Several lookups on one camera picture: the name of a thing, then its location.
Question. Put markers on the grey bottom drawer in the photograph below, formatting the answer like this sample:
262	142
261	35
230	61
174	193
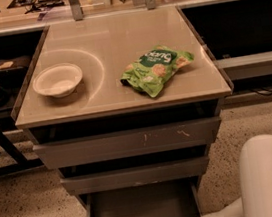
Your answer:
167	199

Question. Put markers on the grey drawer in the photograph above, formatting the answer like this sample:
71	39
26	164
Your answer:
128	143
167	199
135	170

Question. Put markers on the grey drawer cabinet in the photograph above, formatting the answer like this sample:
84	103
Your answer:
102	47

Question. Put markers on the grey top drawer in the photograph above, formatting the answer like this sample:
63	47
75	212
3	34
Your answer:
128	143

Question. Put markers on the grey middle drawer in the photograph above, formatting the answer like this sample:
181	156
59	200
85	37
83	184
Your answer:
135	170

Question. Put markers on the green snack bag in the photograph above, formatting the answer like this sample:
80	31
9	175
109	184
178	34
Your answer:
152	70

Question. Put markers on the white paper bowl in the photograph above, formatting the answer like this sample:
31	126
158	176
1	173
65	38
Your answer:
58	81

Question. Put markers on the black bag under desk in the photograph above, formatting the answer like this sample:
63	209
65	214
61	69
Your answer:
13	70

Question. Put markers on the black table leg frame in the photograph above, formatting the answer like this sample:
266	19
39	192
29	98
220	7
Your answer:
22	164

